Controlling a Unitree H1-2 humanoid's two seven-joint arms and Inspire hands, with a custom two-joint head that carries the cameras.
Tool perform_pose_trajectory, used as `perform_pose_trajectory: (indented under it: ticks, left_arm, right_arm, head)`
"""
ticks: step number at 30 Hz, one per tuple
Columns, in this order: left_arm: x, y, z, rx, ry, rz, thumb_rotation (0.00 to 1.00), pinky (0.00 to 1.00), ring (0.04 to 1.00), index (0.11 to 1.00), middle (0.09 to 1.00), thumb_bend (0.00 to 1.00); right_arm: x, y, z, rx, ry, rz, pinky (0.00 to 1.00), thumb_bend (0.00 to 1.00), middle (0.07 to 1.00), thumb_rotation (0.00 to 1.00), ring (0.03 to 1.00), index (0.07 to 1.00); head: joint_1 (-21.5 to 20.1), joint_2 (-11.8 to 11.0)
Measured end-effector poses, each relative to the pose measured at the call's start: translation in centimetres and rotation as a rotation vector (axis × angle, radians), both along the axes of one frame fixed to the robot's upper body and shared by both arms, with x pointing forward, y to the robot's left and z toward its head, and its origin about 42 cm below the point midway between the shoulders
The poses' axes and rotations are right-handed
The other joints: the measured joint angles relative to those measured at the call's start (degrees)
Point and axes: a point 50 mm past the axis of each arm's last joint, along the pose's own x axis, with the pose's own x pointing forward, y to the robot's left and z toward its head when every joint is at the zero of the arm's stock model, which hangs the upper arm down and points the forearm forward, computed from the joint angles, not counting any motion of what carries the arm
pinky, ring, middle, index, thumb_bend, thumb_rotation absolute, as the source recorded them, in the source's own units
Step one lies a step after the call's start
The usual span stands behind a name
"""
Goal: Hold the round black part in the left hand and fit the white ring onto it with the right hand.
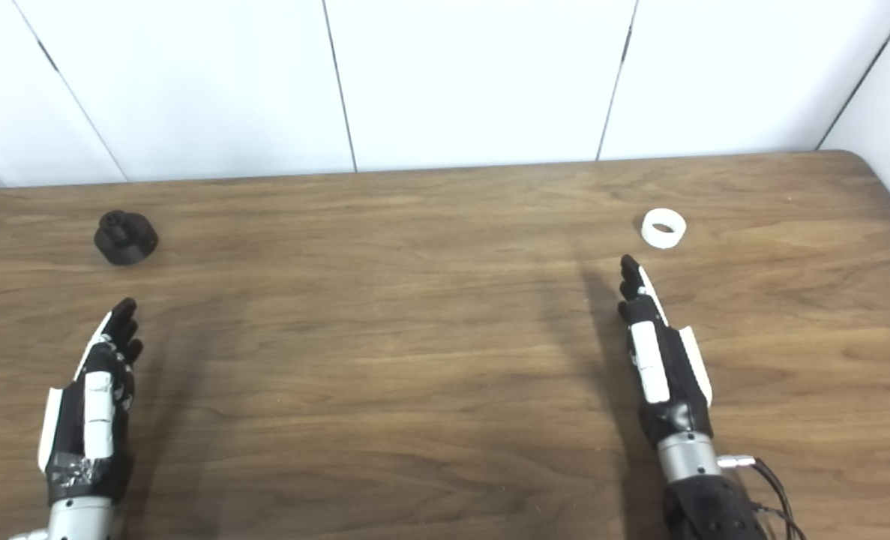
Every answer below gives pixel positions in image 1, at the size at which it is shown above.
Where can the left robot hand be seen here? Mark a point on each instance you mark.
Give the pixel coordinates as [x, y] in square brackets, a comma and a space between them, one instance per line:
[98, 405]

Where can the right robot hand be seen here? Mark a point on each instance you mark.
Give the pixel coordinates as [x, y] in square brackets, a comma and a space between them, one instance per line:
[658, 360]

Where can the round black part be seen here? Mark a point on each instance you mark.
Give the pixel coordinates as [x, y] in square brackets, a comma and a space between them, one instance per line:
[125, 238]

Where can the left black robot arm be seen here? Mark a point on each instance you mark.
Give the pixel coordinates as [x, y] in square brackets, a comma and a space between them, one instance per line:
[77, 519]

